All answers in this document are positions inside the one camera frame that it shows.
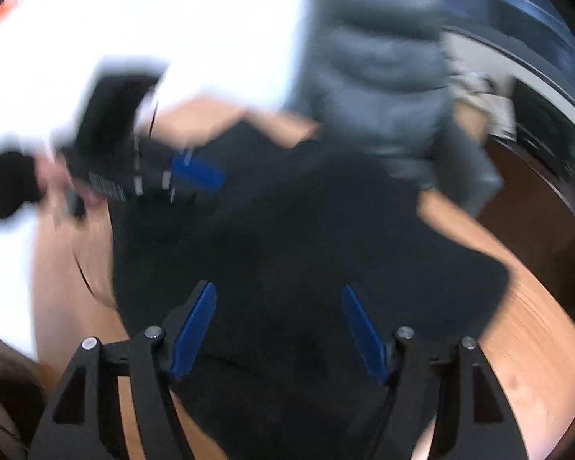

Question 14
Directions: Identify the black microwave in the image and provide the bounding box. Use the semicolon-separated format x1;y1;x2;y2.
510;79;575;192

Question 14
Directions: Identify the left forearm black sleeve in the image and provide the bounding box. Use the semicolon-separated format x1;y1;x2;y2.
0;151;45;220

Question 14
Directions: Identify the grey leather armchair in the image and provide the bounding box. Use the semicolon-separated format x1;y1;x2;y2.
284;0;503;216

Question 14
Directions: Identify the dark wood cabinet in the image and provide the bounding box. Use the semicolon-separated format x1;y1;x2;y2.
479;136;575;299

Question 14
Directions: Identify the person's left hand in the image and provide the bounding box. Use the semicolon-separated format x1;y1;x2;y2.
34;154;105;209

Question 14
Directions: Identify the black fleece jacket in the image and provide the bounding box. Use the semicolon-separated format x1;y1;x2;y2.
110;123;509;459

